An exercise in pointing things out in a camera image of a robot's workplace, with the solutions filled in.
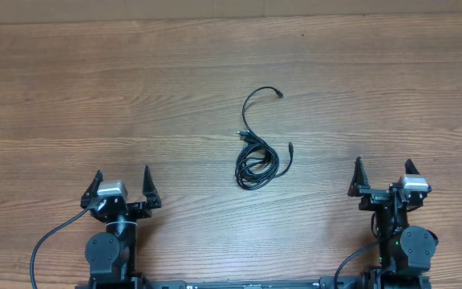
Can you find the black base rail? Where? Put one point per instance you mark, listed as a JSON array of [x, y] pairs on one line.
[[322, 283]]

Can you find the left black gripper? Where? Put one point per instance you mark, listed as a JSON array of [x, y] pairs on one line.
[[142, 210]]

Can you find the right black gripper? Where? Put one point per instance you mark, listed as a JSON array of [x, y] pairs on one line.
[[373, 196]]

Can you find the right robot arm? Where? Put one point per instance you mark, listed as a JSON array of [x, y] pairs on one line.
[[405, 251]]

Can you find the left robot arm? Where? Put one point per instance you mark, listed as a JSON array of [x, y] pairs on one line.
[[111, 255]]

